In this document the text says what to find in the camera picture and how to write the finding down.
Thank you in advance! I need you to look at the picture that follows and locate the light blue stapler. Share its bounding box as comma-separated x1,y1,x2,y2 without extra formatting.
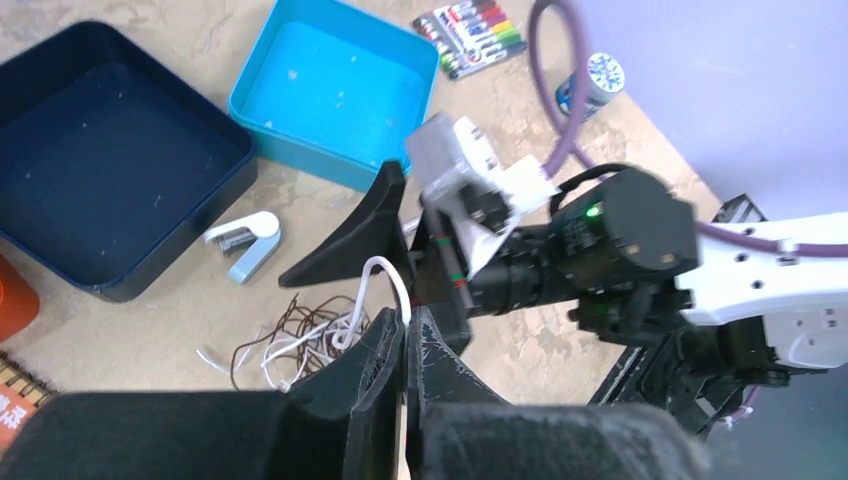
201,211,282,285

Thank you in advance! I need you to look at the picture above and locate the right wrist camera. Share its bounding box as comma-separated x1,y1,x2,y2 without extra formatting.
405,112,560,278

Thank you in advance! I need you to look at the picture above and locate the blue white round tin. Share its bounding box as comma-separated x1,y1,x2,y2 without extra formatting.
555,52,626,121

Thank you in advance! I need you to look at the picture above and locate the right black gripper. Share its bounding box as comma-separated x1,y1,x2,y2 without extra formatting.
278,160,577,354

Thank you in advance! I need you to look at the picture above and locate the dark blue tray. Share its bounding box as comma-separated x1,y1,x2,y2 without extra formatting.
1,20,258,303

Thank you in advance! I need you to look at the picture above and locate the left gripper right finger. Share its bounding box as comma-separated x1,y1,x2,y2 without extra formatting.
406,307,527,479

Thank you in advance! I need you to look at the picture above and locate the cable pile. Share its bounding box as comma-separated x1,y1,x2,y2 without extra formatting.
229,293,372,392

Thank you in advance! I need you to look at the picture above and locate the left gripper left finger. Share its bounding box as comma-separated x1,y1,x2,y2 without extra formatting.
268,308,405,479

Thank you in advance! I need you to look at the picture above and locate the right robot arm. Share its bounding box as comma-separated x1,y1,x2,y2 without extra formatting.
279,159,847,435

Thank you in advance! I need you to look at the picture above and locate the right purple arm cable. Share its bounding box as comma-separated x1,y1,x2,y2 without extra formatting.
527,0,848,260

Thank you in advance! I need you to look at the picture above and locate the orange tray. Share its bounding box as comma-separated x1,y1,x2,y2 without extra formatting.
1,257,40,342

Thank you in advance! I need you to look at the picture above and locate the marker pen pack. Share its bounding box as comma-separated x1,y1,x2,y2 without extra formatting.
411,1,528,81

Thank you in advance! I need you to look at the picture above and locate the white cable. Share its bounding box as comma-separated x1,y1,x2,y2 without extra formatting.
195,256,413,392

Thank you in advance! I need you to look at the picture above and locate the orange notebook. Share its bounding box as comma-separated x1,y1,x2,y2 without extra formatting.
1,351,58,455

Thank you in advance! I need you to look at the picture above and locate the light blue tray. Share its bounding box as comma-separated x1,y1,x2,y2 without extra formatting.
228,1,440,192

